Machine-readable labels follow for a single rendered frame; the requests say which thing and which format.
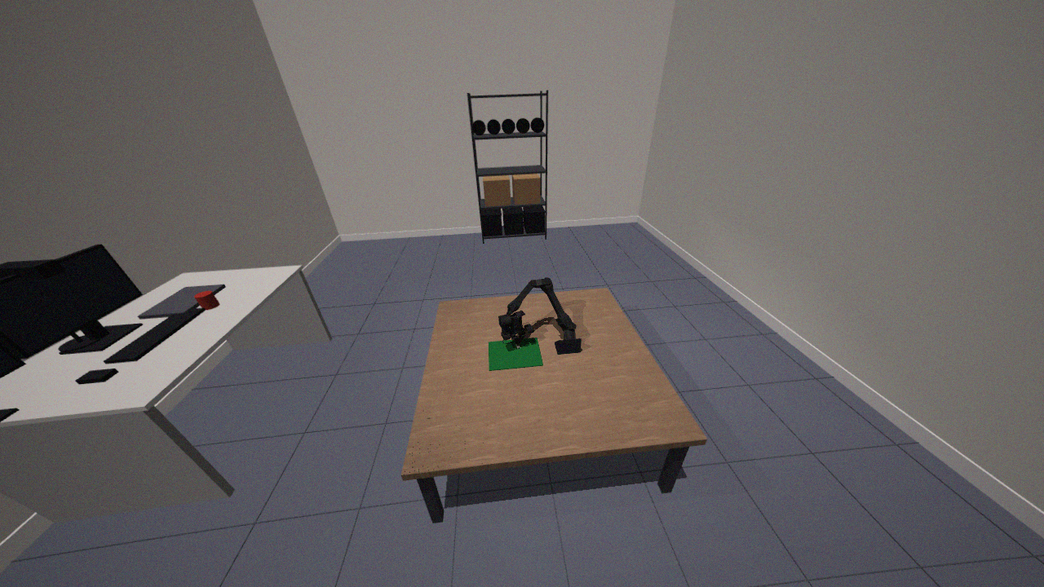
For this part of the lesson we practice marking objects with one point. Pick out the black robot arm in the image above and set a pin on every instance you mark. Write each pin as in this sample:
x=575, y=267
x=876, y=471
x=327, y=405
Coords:
x=546, y=285

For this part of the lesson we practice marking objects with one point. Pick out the green circuit board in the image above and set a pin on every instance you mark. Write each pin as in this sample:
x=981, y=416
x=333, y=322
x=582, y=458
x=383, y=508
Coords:
x=510, y=356

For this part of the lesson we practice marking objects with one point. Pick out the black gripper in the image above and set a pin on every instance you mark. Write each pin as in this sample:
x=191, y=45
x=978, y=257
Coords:
x=517, y=329

